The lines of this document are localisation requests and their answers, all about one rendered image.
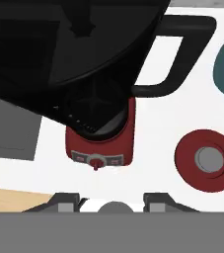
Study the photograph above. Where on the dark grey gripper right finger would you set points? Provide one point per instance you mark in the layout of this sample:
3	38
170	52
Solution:
158	201

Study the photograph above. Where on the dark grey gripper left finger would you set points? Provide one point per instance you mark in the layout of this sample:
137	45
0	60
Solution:
65	201

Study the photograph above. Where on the red round blender lid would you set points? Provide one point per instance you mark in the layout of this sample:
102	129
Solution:
186	164

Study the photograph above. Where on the red and black blender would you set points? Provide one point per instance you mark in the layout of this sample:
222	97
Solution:
84	49

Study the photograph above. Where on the light wooden cupboard front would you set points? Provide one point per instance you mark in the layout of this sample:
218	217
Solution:
11	199

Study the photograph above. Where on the grey flat panel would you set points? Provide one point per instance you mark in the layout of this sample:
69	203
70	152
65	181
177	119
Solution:
10	131

